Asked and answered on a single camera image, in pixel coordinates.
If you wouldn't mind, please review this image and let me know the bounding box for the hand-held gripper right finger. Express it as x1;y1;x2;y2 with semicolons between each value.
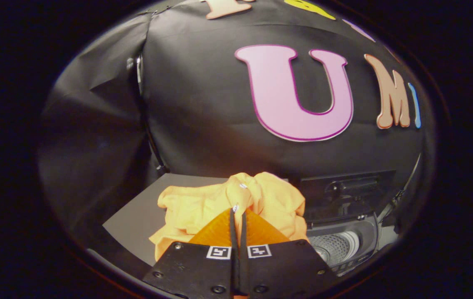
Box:
240;209;338;299

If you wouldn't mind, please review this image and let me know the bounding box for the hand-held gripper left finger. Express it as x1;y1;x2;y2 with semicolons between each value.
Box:
143;208;237;299

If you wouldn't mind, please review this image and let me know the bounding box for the orange shirt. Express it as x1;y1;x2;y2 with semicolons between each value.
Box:
149;172;309;261

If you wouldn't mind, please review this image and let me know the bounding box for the grey washing machine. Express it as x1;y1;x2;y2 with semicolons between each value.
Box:
303;212;400;277

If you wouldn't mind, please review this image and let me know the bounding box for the dark washing machine lid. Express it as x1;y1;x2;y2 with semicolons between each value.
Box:
297;169;397;223

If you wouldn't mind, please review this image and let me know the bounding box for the metal tripod stand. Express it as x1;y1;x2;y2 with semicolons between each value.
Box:
377;153;423;227

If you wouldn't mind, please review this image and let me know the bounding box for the thin backdrop support pole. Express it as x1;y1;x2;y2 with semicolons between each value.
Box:
136;55;170;176

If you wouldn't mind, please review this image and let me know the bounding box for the black backdrop cloth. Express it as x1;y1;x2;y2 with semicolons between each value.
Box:
39;0;436;250

